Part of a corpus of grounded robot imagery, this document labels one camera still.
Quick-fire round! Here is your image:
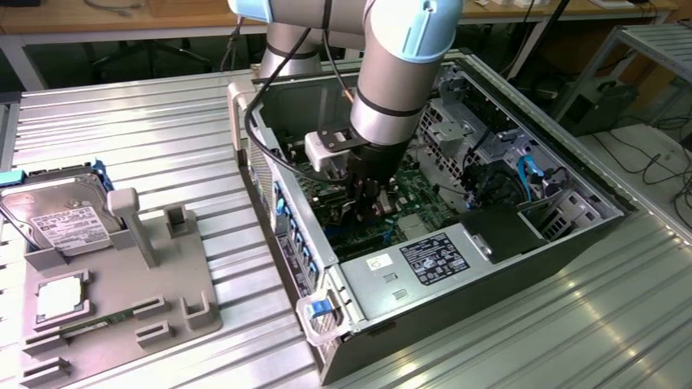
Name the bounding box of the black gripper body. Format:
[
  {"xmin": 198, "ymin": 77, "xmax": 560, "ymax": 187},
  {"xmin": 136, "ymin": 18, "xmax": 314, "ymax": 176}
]
[{"xmin": 345, "ymin": 141, "xmax": 406, "ymax": 190}]

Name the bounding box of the green motherboard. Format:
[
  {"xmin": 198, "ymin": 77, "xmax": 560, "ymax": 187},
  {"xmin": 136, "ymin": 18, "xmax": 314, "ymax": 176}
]
[{"xmin": 280, "ymin": 133, "xmax": 469, "ymax": 260}]

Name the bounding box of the silver chipset heatsink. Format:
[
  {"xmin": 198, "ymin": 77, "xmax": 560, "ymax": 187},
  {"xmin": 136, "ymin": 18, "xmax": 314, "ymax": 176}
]
[{"xmin": 397, "ymin": 214, "xmax": 437, "ymax": 235}]

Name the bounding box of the metal disk bay cage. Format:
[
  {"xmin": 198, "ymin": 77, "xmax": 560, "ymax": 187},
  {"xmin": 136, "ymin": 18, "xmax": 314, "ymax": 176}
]
[{"xmin": 418, "ymin": 68, "xmax": 490, "ymax": 191}]

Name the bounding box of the grey power supply unit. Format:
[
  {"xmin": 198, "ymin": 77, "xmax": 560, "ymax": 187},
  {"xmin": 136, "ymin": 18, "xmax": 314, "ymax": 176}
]
[{"xmin": 338, "ymin": 231, "xmax": 496, "ymax": 326}]

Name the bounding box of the black CPU cooler fan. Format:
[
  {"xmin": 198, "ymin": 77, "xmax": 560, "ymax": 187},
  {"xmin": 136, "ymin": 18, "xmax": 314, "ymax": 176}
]
[{"xmin": 462, "ymin": 161, "xmax": 526, "ymax": 212}]

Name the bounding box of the clear case latch blue tab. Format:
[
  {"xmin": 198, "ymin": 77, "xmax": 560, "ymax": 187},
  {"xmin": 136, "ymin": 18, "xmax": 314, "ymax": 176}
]
[{"xmin": 294, "ymin": 289, "xmax": 348, "ymax": 346}]

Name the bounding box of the open black PC case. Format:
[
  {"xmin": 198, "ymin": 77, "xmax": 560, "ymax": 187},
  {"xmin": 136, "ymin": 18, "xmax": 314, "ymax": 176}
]
[{"xmin": 225, "ymin": 47, "xmax": 640, "ymax": 387}]

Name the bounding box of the grey parts rack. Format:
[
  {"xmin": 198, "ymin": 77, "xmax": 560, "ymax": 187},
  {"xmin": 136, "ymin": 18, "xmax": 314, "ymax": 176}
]
[{"xmin": 17, "ymin": 187, "xmax": 225, "ymax": 389}]

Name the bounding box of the black box under shelf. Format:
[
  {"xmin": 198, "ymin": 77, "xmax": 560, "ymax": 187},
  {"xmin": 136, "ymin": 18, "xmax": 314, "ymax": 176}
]
[{"xmin": 564, "ymin": 79, "xmax": 640, "ymax": 138}]

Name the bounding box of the blue disk carrier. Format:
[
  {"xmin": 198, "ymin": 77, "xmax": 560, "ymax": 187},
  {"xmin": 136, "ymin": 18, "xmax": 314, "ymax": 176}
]
[{"xmin": 0, "ymin": 160, "xmax": 116, "ymax": 195}]

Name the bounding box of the silver hard disk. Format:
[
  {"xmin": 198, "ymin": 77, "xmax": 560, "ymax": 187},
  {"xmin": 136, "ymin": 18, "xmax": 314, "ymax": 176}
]
[{"xmin": 0, "ymin": 177, "xmax": 124, "ymax": 257}]

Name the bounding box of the green RAM stick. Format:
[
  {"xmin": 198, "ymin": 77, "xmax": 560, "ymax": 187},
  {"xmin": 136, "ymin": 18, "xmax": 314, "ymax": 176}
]
[{"xmin": 60, "ymin": 306, "xmax": 142, "ymax": 338}]

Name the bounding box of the wooden desk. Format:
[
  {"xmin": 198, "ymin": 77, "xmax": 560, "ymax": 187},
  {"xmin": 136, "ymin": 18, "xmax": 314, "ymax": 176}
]
[{"xmin": 0, "ymin": 0, "xmax": 684, "ymax": 92}]

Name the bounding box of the silver CPU chip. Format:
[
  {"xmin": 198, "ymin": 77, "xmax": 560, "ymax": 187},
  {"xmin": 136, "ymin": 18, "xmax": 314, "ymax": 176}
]
[{"xmin": 36, "ymin": 279, "xmax": 90, "ymax": 322}]

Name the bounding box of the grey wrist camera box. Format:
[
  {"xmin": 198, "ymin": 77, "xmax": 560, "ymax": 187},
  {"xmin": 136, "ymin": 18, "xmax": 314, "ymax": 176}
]
[{"xmin": 302, "ymin": 128, "xmax": 356, "ymax": 173}]

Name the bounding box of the black camera cable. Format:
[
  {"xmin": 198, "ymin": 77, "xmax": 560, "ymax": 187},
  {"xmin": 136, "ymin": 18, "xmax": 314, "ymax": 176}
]
[{"xmin": 242, "ymin": 0, "xmax": 352, "ymax": 184}]

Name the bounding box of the blue data wire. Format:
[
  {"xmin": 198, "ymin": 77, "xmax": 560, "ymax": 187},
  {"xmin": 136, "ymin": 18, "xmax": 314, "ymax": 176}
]
[{"xmin": 517, "ymin": 155, "xmax": 544, "ymax": 203}]

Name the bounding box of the black floor cable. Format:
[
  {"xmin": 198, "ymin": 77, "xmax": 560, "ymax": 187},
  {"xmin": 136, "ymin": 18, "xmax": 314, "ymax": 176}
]
[{"xmin": 592, "ymin": 113, "xmax": 692, "ymax": 203}]

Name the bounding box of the metal slat shelf frame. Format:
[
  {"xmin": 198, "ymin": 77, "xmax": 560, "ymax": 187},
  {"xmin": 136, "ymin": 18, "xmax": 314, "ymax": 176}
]
[{"xmin": 549, "ymin": 22, "xmax": 692, "ymax": 135}]

